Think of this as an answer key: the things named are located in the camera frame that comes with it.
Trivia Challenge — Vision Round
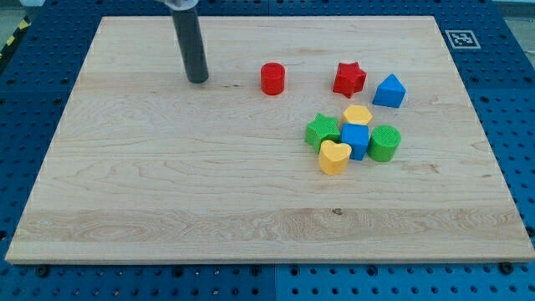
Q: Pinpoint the red cylinder block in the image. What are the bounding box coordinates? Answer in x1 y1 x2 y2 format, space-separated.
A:
260 62 286 95

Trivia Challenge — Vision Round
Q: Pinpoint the white fiducial marker tag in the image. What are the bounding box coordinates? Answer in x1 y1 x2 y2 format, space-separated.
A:
445 29 481 49

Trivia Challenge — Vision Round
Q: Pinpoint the blue cube block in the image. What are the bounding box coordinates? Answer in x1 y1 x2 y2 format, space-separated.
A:
340 123 369 161

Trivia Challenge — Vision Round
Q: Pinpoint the green star block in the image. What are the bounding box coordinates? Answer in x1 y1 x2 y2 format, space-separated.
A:
304 113 340 154

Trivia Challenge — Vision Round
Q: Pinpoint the red star block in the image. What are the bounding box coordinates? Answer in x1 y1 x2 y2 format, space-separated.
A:
332 62 367 99

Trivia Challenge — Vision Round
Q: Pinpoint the silver rod mount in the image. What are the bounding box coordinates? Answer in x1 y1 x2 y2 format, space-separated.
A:
160 0 199 11

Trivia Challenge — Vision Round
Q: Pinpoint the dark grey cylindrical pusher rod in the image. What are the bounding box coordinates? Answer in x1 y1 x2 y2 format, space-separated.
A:
171 8 209 84

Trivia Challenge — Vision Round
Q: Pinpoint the green cylinder block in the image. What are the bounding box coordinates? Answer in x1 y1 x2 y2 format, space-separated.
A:
367 125 401 162

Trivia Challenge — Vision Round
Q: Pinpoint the yellow hexagon block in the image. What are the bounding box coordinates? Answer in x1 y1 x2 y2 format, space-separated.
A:
342 105 373 125

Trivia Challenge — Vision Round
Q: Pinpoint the yellow black hazard tape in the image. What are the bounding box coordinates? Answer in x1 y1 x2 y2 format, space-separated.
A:
1 16 31 59

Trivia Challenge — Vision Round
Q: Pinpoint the blue triangle block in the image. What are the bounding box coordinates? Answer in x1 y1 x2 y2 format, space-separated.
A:
372 74 406 108

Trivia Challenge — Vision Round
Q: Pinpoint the yellow heart block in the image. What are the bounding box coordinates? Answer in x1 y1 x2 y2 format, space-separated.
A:
318 140 352 176

